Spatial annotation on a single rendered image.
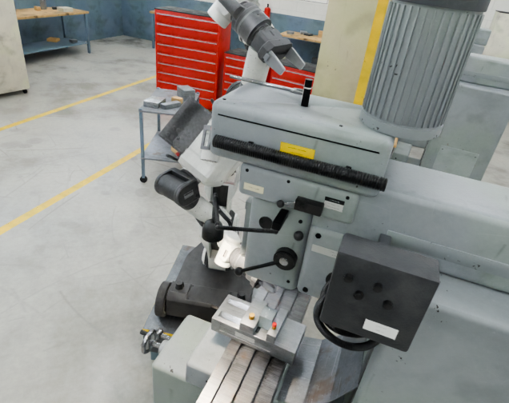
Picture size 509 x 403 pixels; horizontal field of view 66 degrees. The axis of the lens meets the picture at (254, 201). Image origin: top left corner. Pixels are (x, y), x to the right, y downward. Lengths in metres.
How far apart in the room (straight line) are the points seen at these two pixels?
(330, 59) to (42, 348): 2.63
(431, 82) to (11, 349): 2.73
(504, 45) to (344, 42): 6.75
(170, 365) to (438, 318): 1.14
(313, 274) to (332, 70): 1.89
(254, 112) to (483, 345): 0.79
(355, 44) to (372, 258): 2.12
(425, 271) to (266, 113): 0.52
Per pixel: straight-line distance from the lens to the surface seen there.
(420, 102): 0.97
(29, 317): 3.15
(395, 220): 1.07
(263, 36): 1.10
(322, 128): 0.98
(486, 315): 1.10
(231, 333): 1.64
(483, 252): 1.12
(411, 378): 1.25
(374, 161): 0.98
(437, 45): 0.95
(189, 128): 1.56
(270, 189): 1.09
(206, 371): 1.66
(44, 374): 2.82
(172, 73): 6.72
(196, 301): 2.25
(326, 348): 1.73
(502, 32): 9.31
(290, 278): 1.26
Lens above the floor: 2.20
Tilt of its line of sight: 31 degrees down
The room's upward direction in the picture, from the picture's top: 7 degrees clockwise
